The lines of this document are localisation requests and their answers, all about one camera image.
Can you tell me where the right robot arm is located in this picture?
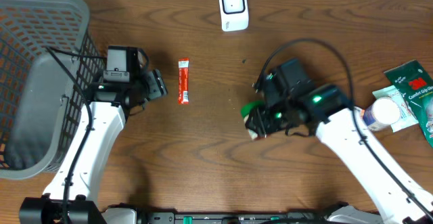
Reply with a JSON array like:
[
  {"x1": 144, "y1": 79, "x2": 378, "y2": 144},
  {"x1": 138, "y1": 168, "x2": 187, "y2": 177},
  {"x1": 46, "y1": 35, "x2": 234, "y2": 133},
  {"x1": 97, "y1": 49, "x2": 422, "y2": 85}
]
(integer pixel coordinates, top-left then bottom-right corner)
[{"x1": 241, "y1": 59, "x2": 432, "y2": 223}]

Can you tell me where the black mounting rail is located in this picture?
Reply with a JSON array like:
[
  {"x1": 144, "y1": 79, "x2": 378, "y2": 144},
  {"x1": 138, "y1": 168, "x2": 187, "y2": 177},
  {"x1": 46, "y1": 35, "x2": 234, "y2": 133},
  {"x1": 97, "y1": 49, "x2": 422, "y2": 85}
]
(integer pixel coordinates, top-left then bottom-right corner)
[{"x1": 101, "y1": 211, "x2": 329, "y2": 224}]

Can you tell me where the white cotton swab tub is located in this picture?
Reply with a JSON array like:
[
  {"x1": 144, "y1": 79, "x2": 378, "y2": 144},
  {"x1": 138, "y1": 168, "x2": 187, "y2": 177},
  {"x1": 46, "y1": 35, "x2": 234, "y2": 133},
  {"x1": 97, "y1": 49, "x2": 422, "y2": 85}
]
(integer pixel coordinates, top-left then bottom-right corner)
[{"x1": 361, "y1": 97, "x2": 401, "y2": 131}]

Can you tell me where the black right camera cable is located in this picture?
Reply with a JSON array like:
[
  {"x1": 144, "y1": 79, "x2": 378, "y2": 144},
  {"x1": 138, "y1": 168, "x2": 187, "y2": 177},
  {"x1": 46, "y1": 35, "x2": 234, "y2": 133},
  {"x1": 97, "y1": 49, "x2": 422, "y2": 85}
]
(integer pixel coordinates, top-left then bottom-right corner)
[{"x1": 252, "y1": 37, "x2": 433, "y2": 221}]

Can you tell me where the green lid jar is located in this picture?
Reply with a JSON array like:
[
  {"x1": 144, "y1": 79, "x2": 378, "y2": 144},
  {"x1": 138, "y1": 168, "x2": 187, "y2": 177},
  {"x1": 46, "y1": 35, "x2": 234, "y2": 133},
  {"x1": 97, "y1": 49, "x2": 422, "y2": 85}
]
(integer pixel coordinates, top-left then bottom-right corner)
[{"x1": 241, "y1": 101, "x2": 267, "y2": 140}]

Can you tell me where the green 3M gloves package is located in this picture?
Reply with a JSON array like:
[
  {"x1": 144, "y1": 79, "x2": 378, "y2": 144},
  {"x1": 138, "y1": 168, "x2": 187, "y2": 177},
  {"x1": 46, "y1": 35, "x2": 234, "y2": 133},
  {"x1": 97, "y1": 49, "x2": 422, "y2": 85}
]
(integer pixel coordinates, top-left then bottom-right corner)
[{"x1": 384, "y1": 60, "x2": 432, "y2": 146}]

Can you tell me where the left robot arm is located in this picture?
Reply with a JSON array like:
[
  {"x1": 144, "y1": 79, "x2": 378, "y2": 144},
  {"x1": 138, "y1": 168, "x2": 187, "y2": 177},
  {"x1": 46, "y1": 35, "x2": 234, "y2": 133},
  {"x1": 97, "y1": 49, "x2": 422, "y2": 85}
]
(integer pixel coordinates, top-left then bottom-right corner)
[{"x1": 19, "y1": 45, "x2": 167, "y2": 223}]

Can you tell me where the black left camera cable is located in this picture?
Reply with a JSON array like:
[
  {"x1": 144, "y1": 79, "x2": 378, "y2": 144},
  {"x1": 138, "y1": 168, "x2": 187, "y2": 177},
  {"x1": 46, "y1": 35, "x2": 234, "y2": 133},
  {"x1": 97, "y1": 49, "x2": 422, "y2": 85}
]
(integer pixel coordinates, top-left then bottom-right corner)
[{"x1": 45, "y1": 46, "x2": 108, "y2": 224}]

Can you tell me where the white barcode scanner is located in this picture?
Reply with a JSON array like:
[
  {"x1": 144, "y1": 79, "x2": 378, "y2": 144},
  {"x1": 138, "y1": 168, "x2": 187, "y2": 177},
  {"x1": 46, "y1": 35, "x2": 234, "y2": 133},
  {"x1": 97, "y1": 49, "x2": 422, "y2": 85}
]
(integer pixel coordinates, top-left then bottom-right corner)
[{"x1": 219, "y1": 0, "x2": 249, "y2": 32}]

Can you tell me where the black camera cable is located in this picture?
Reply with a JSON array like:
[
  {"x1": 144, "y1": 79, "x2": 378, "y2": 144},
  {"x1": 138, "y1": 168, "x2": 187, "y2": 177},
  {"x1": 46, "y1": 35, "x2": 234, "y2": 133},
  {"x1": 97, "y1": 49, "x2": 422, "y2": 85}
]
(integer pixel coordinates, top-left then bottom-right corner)
[
  {"x1": 45, "y1": 46, "x2": 108, "y2": 224},
  {"x1": 252, "y1": 37, "x2": 433, "y2": 221}
]

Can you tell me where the red box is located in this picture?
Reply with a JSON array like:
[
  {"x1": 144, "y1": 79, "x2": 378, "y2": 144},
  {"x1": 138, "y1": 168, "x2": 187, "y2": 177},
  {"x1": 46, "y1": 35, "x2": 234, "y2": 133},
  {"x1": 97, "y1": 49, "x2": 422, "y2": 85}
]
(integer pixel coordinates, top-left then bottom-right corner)
[{"x1": 178, "y1": 58, "x2": 189, "y2": 104}]

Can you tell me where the grey plastic shopping basket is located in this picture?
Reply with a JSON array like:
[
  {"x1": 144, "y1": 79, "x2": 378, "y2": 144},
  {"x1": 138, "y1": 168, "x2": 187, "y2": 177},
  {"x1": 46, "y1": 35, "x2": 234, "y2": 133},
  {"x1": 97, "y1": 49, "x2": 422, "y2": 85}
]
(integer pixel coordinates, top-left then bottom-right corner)
[{"x1": 1, "y1": 0, "x2": 105, "y2": 180}]

